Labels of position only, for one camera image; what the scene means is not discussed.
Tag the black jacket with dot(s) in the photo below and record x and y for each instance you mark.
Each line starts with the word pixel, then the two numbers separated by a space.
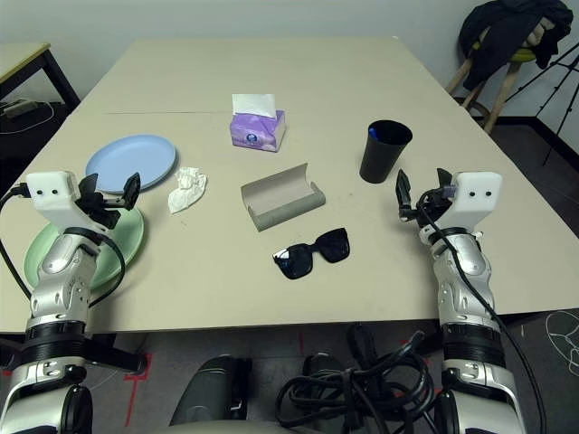
pixel 502 31

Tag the light blue plate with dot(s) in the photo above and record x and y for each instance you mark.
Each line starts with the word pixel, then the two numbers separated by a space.
pixel 131 158

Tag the purple tissue box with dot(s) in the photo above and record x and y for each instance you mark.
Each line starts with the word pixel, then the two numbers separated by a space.
pixel 255 131

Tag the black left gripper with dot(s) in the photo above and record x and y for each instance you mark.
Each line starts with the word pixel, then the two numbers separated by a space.
pixel 101 210

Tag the black table foot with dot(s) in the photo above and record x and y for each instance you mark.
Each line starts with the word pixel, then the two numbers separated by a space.
pixel 117 357

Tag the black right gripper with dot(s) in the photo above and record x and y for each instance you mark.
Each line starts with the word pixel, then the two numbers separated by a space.
pixel 429 208

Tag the white tissue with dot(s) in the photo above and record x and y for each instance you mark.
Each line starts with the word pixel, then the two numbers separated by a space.
pixel 187 190

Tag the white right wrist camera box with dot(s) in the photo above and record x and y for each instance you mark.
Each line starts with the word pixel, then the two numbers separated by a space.
pixel 477 194

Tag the black cup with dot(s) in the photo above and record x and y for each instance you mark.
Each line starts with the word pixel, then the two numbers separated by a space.
pixel 380 158

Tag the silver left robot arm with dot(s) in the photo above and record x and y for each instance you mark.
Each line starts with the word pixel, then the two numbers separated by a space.
pixel 59 271

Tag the yellow-green stool cushion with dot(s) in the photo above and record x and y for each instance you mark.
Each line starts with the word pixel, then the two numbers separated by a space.
pixel 522 55

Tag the light green plate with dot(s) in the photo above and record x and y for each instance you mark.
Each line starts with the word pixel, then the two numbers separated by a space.
pixel 129 239

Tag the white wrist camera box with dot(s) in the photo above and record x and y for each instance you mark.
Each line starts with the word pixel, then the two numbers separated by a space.
pixel 52 194
pixel 477 194

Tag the grey power strip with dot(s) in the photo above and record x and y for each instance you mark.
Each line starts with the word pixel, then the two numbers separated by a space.
pixel 18 107

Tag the grey glasses case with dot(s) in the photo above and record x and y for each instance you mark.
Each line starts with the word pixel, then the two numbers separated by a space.
pixel 285 203

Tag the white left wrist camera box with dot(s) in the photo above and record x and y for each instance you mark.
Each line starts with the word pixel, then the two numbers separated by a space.
pixel 52 194

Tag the beige side table black frame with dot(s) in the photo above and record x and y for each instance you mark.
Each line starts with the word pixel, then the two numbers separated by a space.
pixel 27 56

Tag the blue pen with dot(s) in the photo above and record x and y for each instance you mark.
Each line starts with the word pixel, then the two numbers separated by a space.
pixel 373 133

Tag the dark robot left leg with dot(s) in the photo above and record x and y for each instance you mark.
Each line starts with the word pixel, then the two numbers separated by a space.
pixel 208 393

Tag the black sunglasses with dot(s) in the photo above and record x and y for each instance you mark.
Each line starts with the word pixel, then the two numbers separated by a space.
pixel 330 246

